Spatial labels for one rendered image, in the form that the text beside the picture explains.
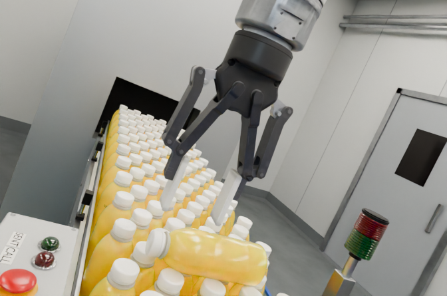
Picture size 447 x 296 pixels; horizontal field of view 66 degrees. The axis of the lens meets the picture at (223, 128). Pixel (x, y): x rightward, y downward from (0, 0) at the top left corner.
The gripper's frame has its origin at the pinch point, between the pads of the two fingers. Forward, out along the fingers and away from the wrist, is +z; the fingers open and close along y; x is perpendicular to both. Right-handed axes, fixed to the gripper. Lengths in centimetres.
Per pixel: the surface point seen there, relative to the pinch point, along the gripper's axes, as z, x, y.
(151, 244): 12.0, 7.1, -0.8
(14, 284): 14.0, -3.8, -15.9
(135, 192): 16.1, 35.1, -0.7
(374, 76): -107, 343, 290
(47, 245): 14.3, 4.9, -14.3
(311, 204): 84, 345, 290
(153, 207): 15.8, 28.9, 3.1
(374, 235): 3, 17, 48
